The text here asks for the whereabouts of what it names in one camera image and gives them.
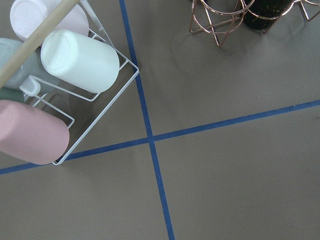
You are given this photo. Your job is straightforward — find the white cup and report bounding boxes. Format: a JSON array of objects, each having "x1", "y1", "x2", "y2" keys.
[{"x1": 40, "y1": 29, "x2": 120, "y2": 94}]

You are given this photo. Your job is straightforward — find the dusty pink cup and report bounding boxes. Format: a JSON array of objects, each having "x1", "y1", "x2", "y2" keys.
[{"x1": 0, "y1": 100, "x2": 70, "y2": 165}]

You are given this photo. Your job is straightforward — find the grey green cup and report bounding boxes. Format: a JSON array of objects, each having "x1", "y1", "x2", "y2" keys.
[{"x1": 0, "y1": 37, "x2": 55, "y2": 102}]

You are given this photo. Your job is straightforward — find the white wire cup rack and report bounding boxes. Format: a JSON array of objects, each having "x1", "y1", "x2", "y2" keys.
[{"x1": 19, "y1": 0, "x2": 140, "y2": 166}]

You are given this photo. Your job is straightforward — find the copper wire bottle rack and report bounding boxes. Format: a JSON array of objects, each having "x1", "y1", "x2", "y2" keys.
[{"x1": 188, "y1": 0, "x2": 320, "y2": 47}]

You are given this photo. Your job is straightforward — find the wooden rack handle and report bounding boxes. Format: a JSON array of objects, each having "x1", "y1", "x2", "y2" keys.
[{"x1": 0, "y1": 0, "x2": 79, "y2": 87}]

